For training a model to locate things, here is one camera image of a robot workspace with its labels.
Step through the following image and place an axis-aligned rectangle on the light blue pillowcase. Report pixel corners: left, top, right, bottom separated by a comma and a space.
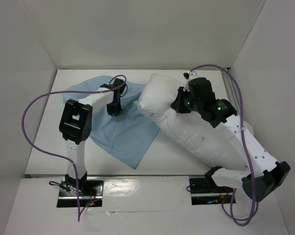
63, 75, 159, 169

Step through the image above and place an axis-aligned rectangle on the white pillow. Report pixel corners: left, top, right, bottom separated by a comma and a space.
138, 73, 247, 170

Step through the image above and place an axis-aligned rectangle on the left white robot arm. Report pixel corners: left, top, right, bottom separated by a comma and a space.
59, 77, 127, 195

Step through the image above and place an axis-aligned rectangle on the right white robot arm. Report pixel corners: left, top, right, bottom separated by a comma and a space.
171, 77, 291, 202

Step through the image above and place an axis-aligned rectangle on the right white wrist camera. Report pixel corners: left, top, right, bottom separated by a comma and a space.
183, 70, 199, 91

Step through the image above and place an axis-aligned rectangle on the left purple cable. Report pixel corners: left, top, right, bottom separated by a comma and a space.
21, 74, 127, 222

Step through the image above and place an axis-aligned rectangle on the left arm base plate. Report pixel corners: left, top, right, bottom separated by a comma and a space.
49, 177, 104, 208

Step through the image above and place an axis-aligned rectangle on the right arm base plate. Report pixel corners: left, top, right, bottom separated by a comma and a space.
186, 176, 233, 206

